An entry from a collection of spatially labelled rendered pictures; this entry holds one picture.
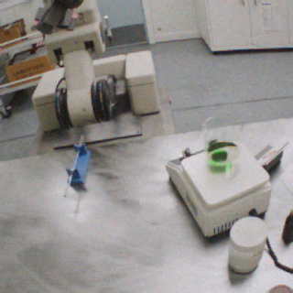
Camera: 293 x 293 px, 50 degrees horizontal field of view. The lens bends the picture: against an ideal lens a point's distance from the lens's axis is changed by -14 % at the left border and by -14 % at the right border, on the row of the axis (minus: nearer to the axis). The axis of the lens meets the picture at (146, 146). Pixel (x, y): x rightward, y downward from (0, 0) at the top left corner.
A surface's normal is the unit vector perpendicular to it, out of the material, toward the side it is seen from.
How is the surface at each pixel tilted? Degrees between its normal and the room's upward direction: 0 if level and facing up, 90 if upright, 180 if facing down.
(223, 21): 90
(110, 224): 0
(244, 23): 90
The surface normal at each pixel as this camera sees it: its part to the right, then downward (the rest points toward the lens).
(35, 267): -0.15, -0.79
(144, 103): 0.05, 0.59
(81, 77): -0.02, 0.19
